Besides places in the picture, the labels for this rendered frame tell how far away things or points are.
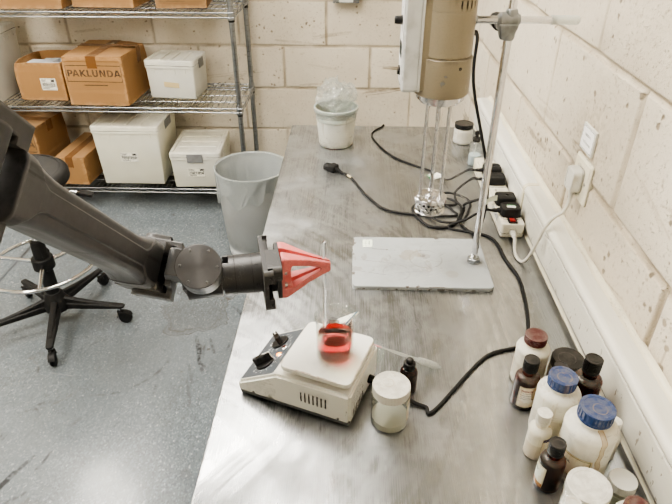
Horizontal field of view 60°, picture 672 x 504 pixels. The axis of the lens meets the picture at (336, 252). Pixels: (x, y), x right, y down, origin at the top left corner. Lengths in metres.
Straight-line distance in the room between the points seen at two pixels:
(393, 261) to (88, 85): 2.11
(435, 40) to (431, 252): 0.49
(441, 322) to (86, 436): 1.29
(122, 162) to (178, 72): 0.56
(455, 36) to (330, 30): 2.13
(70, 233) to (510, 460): 0.68
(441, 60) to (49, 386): 1.74
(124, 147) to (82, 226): 2.54
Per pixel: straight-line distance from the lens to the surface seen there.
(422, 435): 0.95
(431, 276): 1.26
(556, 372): 0.93
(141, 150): 3.12
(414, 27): 1.07
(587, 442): 0.88
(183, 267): 0.73
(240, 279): 0.80
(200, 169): 3.05
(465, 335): 1.13
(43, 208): 0.56
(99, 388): 2.20
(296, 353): 0.94
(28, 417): 2.20
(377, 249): 1.33
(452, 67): 1.08
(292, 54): 3.21
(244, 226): 2.57
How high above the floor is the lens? 1.48
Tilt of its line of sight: 33 degrees down
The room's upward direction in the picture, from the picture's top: straight up
